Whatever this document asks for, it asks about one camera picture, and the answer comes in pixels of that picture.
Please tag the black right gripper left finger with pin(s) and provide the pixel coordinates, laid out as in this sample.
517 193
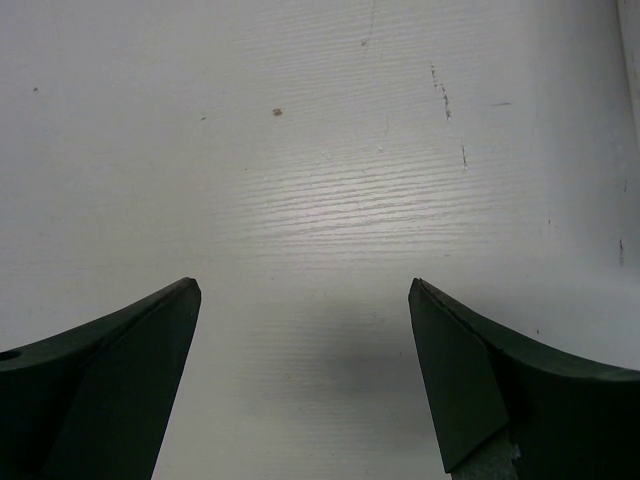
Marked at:
94 402

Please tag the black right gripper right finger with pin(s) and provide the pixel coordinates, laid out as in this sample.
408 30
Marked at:
506 406

